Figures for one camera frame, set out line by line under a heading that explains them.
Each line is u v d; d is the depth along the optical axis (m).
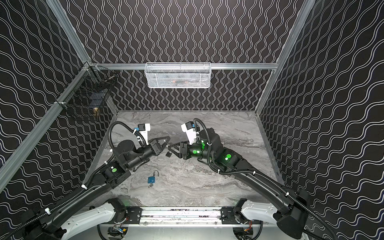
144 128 0.61
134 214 0.76
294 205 0.39
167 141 0.66
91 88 0.97
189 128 0.58
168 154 0.97
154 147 0.59
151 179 0.86
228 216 0.73
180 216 0.76
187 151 0.56
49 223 0.40
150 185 0.85
